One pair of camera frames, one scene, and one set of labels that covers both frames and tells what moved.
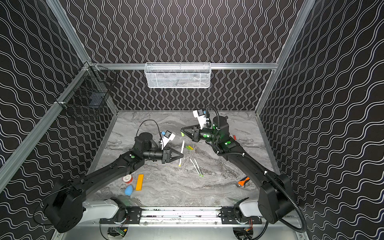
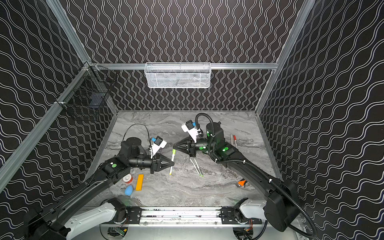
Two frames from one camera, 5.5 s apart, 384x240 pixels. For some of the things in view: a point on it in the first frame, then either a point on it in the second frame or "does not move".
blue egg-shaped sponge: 129,190 does not move
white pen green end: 198,167 does not move
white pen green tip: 195,168 does not move
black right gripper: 196,133 to 192,146
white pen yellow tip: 181,152 to 173,153
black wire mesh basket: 87,95 does not move
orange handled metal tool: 244,180 does not move
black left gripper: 165,155 to 154,164
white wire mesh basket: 178,75 does not move
